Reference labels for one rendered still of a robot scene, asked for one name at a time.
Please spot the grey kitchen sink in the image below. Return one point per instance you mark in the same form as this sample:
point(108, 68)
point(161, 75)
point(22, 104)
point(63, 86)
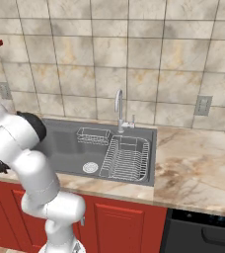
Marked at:
point(68, 148)

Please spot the grey wall socket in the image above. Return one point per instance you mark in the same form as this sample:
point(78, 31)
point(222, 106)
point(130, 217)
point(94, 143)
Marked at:
point(4, 90)
point(203, 105)

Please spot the black dishwasher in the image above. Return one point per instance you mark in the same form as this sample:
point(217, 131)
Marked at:
point(183, 237)

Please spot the silver sink tap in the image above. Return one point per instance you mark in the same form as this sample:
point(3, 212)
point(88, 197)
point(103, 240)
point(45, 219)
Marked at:
point(119, 112)

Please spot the red cupboard door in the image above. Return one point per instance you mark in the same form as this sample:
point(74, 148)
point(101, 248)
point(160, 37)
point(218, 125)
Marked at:
point(117, 227)
point(6, 217)

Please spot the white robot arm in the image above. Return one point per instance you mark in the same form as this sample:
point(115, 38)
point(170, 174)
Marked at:
point(32, 171)

